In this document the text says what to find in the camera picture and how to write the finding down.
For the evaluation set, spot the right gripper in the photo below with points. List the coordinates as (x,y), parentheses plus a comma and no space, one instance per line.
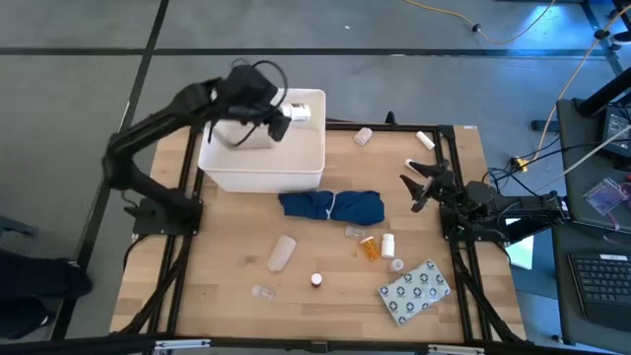
(448,190)

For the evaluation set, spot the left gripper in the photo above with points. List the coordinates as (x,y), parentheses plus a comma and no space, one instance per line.
(244,91)

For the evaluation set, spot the white bottle printed label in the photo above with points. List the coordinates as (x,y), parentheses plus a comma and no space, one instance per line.
(300,113)

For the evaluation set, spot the blue cloth bundle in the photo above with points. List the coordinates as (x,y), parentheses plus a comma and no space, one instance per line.
(355,207)

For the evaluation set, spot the plain white pill bottle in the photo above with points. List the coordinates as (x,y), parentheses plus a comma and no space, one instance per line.
(388,246)

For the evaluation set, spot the orange pill bottle white cap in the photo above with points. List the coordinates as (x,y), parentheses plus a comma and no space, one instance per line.
(371,249)

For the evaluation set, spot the clear vial pink pills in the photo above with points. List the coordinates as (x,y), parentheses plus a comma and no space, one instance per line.
(355,233)

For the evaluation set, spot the clear vial colourful pills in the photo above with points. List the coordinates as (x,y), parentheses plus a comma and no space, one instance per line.
(396,265)

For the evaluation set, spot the white cross-patterned package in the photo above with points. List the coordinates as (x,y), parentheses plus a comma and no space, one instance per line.
(414,292)

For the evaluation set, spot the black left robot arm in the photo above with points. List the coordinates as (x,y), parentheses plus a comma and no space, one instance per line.
(148,130)

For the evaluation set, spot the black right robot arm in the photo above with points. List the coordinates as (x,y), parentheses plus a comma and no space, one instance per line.
(517,209)

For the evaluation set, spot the white plastic perforated bin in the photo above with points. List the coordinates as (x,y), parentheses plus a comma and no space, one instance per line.
(276,163)

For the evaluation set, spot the amber bottle white cap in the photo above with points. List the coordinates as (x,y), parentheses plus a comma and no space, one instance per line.
(316,280)

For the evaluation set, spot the black desk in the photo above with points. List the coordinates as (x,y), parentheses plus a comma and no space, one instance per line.
(574,197)

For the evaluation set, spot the small clear empty vial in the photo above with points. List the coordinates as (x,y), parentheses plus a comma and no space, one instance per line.
(262,292)

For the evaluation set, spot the computer keyboard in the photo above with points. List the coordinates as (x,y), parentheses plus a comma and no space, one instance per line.
(604,286)

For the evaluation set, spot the person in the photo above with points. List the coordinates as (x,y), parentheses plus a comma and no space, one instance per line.
(34,281)

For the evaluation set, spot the black aluminium table frame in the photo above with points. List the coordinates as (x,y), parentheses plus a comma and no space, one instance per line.
(384,126)

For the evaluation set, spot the silver metal bracket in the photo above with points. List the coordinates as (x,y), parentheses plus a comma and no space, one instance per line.
(456,350)
(182,344)

